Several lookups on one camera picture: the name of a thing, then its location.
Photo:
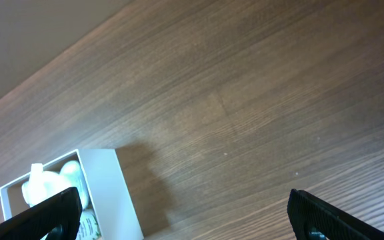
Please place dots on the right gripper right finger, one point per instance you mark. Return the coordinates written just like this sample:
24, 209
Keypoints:
313, 218

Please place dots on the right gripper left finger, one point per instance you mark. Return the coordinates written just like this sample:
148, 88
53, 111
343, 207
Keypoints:
57, 217

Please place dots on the white floral squeeze tube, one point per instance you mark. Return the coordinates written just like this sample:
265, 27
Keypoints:
88, 226

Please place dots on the open beige cardboard box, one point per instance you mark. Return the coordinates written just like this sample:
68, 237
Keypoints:
108, 193

